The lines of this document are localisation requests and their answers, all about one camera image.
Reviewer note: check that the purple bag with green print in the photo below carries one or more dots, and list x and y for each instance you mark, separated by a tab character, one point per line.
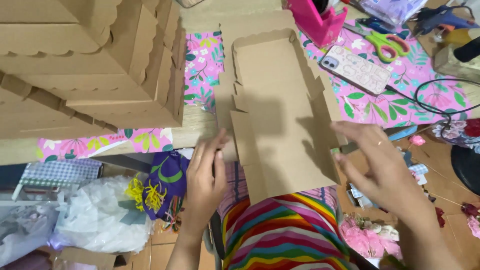
168	183

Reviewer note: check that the phone with pink case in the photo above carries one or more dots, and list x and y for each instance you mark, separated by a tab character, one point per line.
356	69

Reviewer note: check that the purple plastic packet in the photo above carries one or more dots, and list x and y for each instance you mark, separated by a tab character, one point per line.
393	9

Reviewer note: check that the black round stool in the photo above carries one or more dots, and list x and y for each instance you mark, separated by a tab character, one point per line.
467	167

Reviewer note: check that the dark red dried roses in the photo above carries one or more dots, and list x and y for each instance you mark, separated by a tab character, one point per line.
471	215

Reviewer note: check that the pink floral table cover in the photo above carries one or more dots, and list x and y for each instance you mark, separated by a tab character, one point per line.
375	108

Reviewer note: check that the brown cardboard box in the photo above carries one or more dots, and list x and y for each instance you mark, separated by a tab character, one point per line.
273	112

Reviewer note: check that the yellow shredded paper tuft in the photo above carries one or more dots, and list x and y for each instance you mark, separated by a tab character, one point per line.
148	193

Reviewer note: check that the rainbow striped garment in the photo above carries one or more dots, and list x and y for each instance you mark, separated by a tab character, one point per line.
285	236

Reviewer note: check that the small pink rose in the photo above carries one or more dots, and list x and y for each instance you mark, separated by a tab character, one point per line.
417	140

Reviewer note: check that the person's left fingers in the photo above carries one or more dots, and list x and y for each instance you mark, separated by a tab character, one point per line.
210	148

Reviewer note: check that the checkered wrapping paper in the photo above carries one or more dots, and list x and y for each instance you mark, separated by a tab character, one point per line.
60	172

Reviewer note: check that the white plastic bag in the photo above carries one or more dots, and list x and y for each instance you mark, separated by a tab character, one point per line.
101	217

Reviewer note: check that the wooden block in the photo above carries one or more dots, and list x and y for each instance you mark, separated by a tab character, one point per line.
450	63

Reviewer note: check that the pink tape dispenser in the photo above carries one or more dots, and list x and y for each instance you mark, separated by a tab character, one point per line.
311	22

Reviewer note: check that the bunch of artificial flowers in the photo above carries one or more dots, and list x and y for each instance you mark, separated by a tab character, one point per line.
455	129

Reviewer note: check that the stack of scalloped cardboard boxes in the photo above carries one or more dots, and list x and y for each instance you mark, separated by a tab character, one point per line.
93	75

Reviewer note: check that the person's left hand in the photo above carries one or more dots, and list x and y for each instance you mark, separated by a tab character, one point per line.
204	180

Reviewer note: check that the translucent plastic bag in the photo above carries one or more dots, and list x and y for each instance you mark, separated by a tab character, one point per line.
22	232

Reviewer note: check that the small open cardboard carton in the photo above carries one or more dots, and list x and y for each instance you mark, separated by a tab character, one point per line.
90	258

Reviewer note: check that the blue glue gun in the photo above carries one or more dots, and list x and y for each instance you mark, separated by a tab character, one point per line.
435	17

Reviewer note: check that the person's right hand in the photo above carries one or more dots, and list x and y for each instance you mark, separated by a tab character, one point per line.
382	168

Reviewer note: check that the heap of pink flowers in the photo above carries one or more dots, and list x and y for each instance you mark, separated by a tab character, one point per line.
365	240

